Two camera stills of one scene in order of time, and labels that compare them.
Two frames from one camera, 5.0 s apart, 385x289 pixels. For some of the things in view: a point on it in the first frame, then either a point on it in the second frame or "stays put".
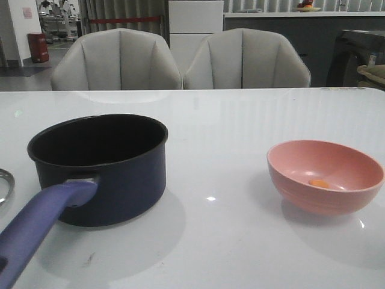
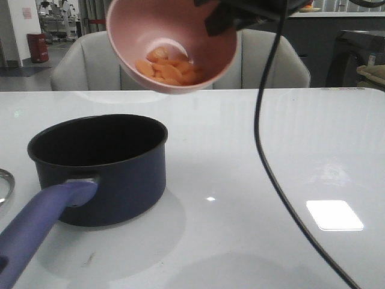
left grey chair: x=117 y=59 stays put
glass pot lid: x=7 y=185 stays put
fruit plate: x=307 y=5 stays put
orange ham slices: x=319 y=182 -> x=160 y=64
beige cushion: x=372 y=76 stays put
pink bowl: x=323 y=178 -> x=164 y=45
